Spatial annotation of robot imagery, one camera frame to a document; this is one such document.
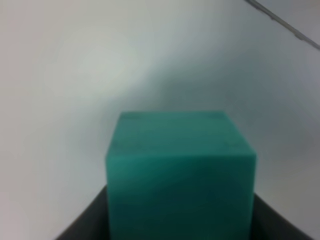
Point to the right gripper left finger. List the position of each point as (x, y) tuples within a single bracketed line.
[(93, 223)]

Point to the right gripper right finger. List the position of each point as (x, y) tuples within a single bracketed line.
[(267, 224)]

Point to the teal block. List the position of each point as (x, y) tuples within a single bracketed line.
[(179, 176)]

